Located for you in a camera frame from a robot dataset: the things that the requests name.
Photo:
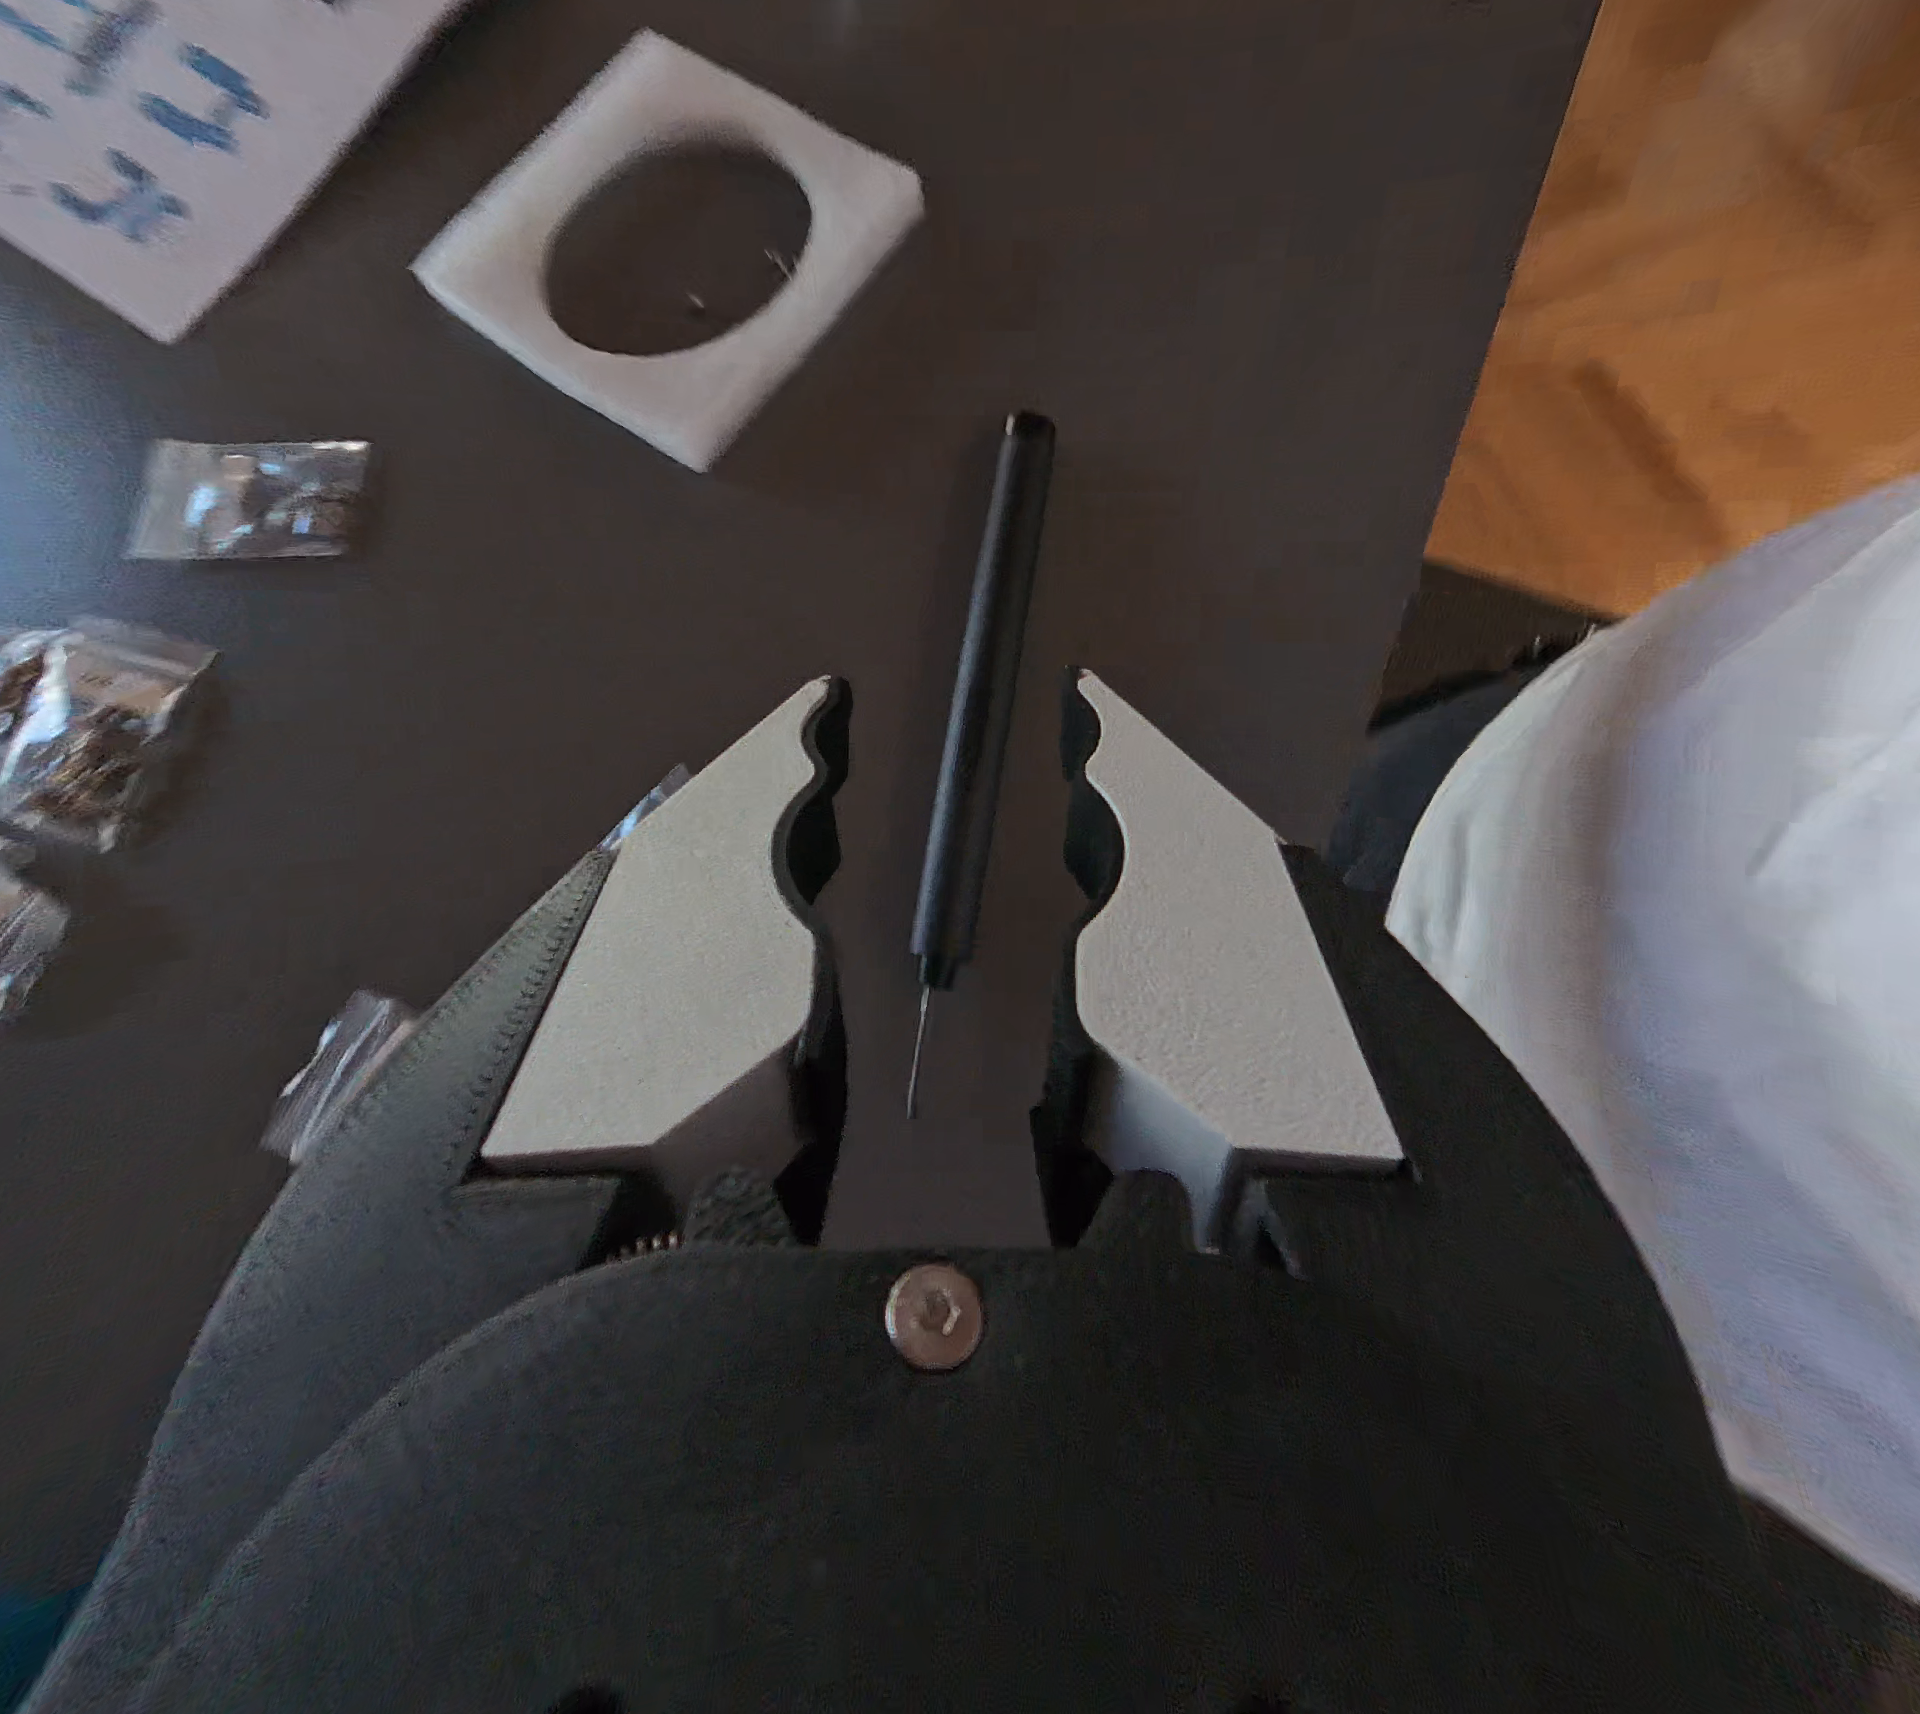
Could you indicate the person in white shirt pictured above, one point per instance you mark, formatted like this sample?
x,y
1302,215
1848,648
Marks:
x,y
1724,920

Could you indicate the clear plastic bag with parts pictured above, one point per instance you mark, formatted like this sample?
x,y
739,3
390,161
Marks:
x,y
88,722
249,502

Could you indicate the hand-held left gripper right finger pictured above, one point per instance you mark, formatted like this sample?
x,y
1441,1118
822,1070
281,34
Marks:
x,y
1212,992

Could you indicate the grey desk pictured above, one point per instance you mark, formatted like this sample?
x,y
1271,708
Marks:
x,y
1199,242

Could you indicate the black screwdriver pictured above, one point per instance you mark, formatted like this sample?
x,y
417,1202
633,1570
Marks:
x,y
985,691

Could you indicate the white foam square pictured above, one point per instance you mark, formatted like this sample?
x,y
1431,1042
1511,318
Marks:
x,y
496,274

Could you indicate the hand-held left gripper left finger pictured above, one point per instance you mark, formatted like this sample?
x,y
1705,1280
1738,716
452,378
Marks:
x,y
694,982

